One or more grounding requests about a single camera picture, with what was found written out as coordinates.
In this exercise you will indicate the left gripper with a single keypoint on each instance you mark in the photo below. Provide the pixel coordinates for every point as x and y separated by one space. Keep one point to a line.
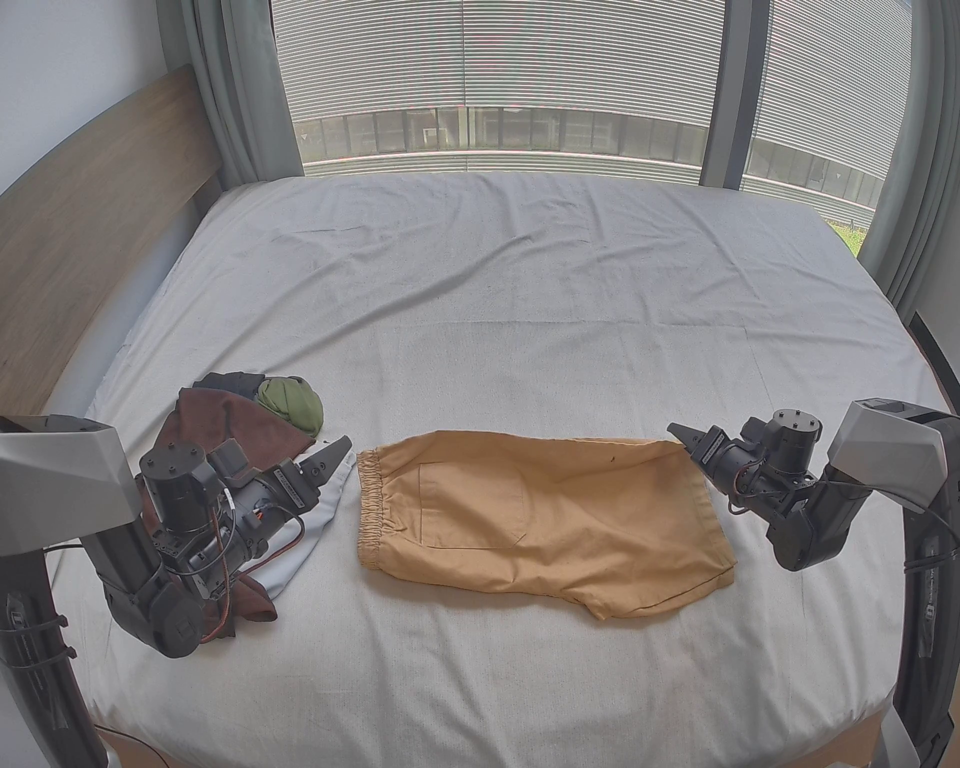
270 502

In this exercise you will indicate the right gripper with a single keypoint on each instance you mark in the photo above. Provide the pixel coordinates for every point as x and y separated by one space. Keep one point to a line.
721 457

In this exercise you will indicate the tan shorts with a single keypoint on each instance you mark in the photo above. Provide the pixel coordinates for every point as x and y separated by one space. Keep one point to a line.
540 525

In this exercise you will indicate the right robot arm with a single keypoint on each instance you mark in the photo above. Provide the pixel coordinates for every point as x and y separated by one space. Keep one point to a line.
885 450

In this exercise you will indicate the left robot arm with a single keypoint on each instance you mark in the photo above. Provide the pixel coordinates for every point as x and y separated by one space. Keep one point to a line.
60 480

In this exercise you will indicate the bed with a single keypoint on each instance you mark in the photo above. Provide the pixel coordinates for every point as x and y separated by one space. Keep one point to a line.
562 300

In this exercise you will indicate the green garment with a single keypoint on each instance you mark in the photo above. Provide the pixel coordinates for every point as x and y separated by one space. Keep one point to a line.
292 405

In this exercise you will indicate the pale blue garment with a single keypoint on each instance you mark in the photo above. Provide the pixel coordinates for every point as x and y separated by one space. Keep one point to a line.
296 562

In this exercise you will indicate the brown garment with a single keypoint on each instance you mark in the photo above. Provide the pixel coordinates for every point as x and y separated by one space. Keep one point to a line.
217 427

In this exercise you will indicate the black garment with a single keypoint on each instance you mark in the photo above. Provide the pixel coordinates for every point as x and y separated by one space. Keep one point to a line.
225 382

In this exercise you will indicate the grey-green curtain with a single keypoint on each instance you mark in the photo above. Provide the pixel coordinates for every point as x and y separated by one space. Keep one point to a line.
926 187
240 90

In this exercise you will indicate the window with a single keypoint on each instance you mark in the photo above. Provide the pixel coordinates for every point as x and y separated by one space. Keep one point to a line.
736 90

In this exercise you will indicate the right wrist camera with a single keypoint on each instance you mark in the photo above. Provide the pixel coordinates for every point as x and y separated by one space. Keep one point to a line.
752 435

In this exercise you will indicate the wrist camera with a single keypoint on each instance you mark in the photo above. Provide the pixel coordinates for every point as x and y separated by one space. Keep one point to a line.
752 435
229 461

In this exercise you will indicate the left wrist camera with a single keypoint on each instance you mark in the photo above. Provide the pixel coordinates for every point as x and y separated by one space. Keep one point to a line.
229 461

